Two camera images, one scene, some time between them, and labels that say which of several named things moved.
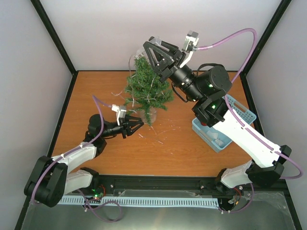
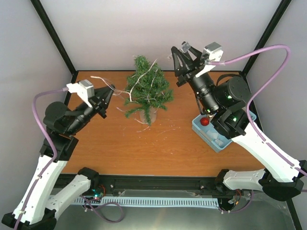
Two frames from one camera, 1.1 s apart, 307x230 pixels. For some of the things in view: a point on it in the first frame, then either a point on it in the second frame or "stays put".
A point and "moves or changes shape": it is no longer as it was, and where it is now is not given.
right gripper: x=173 y=62 -> x=183 y=73
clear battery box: x=143 y=52 moves or changes shape
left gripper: x=125 y=128 -> x=102 y=98
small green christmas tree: x=146 y=92 stays put
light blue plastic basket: x=213 y=139 stays put
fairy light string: x=150 y=86 -> x=130 y=92
